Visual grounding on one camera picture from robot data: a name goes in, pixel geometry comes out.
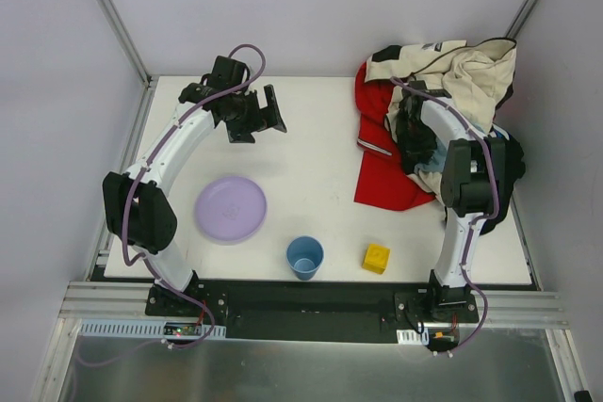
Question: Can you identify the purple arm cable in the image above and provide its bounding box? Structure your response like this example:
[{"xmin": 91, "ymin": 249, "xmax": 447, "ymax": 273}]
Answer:
[
  {"xmin": 389, "ymin": 75, "xmax": 500, "ymax": 359},
  {"xmin": 74, "ymin": 42, "xmax": 266, "ymax": 368}
]

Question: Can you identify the cream and black jacket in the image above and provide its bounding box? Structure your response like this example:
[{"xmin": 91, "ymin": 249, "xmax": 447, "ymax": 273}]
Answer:
[{"xmin": 365, "ymin": 39, "xmax": 516, "ymax": 195}]

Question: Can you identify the black printed t-shirt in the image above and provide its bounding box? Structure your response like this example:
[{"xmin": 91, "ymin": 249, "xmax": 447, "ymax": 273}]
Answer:
[{"xmin": 440, "ymin": 126, "xmax": 527, "ymax": 236}]

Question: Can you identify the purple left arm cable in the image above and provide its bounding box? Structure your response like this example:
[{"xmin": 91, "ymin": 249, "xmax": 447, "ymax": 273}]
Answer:
[{"xmin": 74, "ymin": 42, "xmax": 266, "ymax": 368}]

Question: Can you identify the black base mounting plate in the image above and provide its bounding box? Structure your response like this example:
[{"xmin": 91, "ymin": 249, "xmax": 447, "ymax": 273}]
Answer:
[{"xmin": 145, "ymin": 280, "xmax": 479, "ymax": 344}]

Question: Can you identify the aluminium front rail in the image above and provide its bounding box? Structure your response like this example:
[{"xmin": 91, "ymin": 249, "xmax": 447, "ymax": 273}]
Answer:
[{"xmin": 59, "ymin": 280, "xmax": 569, "ymax": 329}]

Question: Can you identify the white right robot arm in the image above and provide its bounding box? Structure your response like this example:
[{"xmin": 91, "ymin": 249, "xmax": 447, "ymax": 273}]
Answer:
[{"xmin": 395, "ymin": 89, "xmax": 505, "ymax": 306}]

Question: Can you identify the red cloth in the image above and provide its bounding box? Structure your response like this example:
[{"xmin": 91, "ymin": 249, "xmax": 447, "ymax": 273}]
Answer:
[{"xmin": 354, "ymin": 64, "xmax": 434, "ymax": 212}]

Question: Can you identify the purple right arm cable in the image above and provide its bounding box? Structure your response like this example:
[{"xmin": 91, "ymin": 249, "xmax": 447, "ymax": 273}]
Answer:
[{"xmin": 389, "ymin": 75, "xmax": 500, "ymax": 359}]

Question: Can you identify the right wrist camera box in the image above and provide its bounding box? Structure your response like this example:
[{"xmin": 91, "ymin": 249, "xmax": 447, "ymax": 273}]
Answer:
[{"xmin": 409, "ymin": 80, "xmax": 450, "ymax": 98}]

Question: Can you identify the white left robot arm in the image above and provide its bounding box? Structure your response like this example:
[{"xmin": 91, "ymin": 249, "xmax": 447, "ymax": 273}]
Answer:
[{"xmin": 102, "ymin": 83, "xmax": 286, "ymax": 293}]

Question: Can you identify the left aluminium frame post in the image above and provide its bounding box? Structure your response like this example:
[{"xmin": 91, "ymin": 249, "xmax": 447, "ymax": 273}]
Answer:
[{"xmin": 96, "ymin": 0, "xmax": 152, "ymax": 87}]

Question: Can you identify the purple plastic plate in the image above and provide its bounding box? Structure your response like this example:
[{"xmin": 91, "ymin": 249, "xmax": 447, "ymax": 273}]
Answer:
[{"xmin": 194, "ymin": 176, "xmax": 268, "ymax": 244}]

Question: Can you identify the grey-blue cloth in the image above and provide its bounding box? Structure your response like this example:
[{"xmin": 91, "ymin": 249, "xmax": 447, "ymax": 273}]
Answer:
[{"xmin": 414, "ymin": 147, "xmax": 447, "ymax": 173}]

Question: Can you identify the yellow toy cube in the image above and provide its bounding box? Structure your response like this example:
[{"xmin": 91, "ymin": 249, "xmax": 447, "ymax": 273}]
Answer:
[{"xmin": 362, "ymin": 244, "xmax": 390, "ymax": 274}]

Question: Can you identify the blue plastic cup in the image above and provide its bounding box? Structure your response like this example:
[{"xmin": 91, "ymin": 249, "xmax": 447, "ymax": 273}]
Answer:
[{"xmin": 285, "ymin": 236, "xmax": 324, "ymax": 281}]

